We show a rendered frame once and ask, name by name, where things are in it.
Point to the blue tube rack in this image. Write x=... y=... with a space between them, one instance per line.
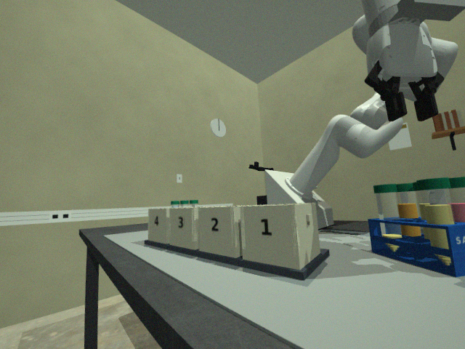
x=420 y=252

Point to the cream bucket adapter with holes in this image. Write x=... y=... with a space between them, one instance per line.
x=284 y=235
x=183 y=227
x=219 y=230
x=158 y=225

